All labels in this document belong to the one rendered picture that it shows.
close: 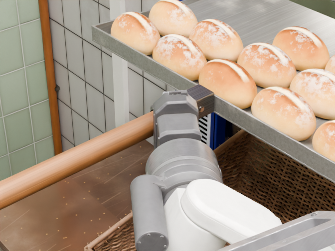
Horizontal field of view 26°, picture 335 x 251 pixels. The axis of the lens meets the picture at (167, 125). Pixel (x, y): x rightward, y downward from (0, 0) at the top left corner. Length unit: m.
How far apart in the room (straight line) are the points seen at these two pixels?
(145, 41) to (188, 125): 0.29
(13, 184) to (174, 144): 0.19
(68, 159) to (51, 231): 0.89
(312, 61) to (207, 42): 0.16
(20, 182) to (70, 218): 0.94
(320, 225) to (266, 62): 0.73
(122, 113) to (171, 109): 1.23
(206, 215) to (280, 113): 0.26
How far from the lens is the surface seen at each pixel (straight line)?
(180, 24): 1.18
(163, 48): 1.09
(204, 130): 1.80
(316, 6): 1.45
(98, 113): 2.28
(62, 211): 1.81
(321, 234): 0.33
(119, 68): 2.05
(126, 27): 1.15
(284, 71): 1.05
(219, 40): 1.11
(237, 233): 0.73
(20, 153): 2.54
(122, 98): 2.09
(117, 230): 1.51
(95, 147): 0.90
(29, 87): 2.44
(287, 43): 1.12
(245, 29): 1.24
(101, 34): 1.18
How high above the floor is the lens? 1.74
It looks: 34 degrees down
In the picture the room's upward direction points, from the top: straight up
